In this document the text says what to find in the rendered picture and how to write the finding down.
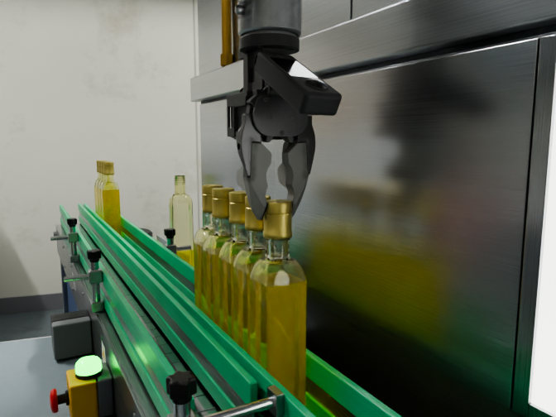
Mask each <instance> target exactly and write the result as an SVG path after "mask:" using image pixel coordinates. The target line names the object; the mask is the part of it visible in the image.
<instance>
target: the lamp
mask: <svg viewBox="0 0 556 417"><path fill-rule="evenodd" d="M102 373H103V368H102V362H101V360H100V358H99V357H97V356H87V357H82V358H80V359H79V360H78V361H77V362H76V364H75V377H76V378H77V379H79V380H90V379H94V378H96V377H98V376H100V375H101V374H102Z"/></svg>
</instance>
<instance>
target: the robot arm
mask: <svg viewBox="0 0 556 417"><path fill-rule="evenodd" d="M301 8H302V0H237V5H236V6H235V9H234V11H235V13H236V14H238V35H239V36H240V37H241V38H240V39H239V45H240V48H239V49H238V59H239V60H243V88H241V90H240V92H239V93H235V94H231V95H227V126H228V137H232V138H234V140H237V151H238V154H239V156H240V159H241V161H242V166H241V167H240V168H239V169H238V170H237V184H238V185H239V186H240V187H241V188H242V189H243V190H244V191H245V192H246V195H247V199H248V203H249V205H250V207H251V209H252V212H253V213H254V215H255V217H256V219H258V220H262V219H263V217H264V214H265V211H266V208H267V206H268V203H267V202H266V189H267V187H268V184H267V182H266V172H267V170H268V168H269V166H270V164H271V152H270V151H269V150H268V149H267V148H266V147H265V146H264V145H263V144H260V143H261V141H263V142H270V141H271V140H284V141H285V142H284V144H283V152H282V163H281V164H280V166H279V167H278V169H277V175H278V180H279V182H280V183H281V184H282V185H283V186H285V187H286V188H287V190H288V195H287V199H286V200H290V201H291V202H292V212H291V213H292V217H293V216H294V215H295V212H296V210H297V208H298V207H299V204H300V201H301V199H302V197H303V194H304V190H305V187H306V185H307V181H308V177H309V174H310V171H311V168H312V164H313V159H314V153H315V135H314V129H313V126H312V116H308V115H325V116H334V115H335V114H336V113H337V110H338V107H339V104H340V102H341V99H342V95H341V94H340V93H339V92H338V91H337V90H335V89H334V88H332V87H331V86H330V85H329V84H327V83H326V82H324V81H323V80H322V79H321V78H320V77H319V76H317V75H316V74H315V73H313V72H312V71H311V70H309V69H308V68H306V67H305V66H304V65H302V64H301V63H300V62H299V61H298V60H297V59H295V58H294V57H293V56H291V55H292V54H295V53H297V52H299V51H300V39H299V37H300V36H301ZM242 90H243V92H242ZM230 107H231V128H230Z"/></svg>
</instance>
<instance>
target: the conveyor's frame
mask: <svg viewBox="0 0 556 417"><path fill-rule="evenodd" d="M55 228H56V232H53V236H54V237H55V236H66V234H65V231H64V229H63V228H62V226H61V225H60V224H56V225H55ZM57 252H58V253H59V256H60V260H61V263H62V266H63V267H64V270H65V274H66V276H77V275H84V274H85V272H84V269H83V267H82V266H81V264H80V262H77V263H75V265H74V263H70V255H71V246H70V242H69V241H68V239H66V240H57ZM69 286H70V289H71V291H72V294H73V296H74V300H75V303H76V305H77V308H78V310H85V309H86V310H87V311H88V314H89V317H90V319H91V325H92V339H93V354H94V356H97V357H99V358H100V360H101V362H102V363H104V362H106V363H107V365H108V369H109V371H110V373H111V376H112V378H113V399H114V413H115V415H116V417H158V415H157V413H156V411H155V410H154V408H153V406H152V404H151V402H150V400H149V398H148V396H147V394H146V392H145V390H144V388H143V386H142V384H141V382H140V380H139V378H138V376H137V374H136V372H135V370H134V368H133V366H132V364H131V362H130V360H129V358H128V356H127V354H126V352H125V350H124V348H123V347H122V344H121V343H120V341H119V339H118V337H117V335H116V333H115V331H114V329H113V326H112V325H111V323H110V321H109V319H108V316H107V315H106V313H105V311H100V312H101V314H98V315H96V314H95V313H92V312H91V309H90V300H93V294H92V286H91V284H89V281H88V280H79V281H72V282H69Z"/></svg>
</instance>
